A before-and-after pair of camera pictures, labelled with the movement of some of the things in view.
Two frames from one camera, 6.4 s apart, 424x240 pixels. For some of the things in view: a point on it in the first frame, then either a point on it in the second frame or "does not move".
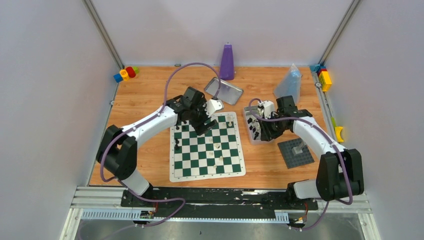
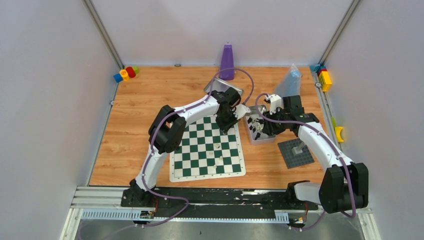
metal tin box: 253,123 does not move
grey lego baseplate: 291,160 does not move
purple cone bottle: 227,71 does not move
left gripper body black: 204,123 to 226,120
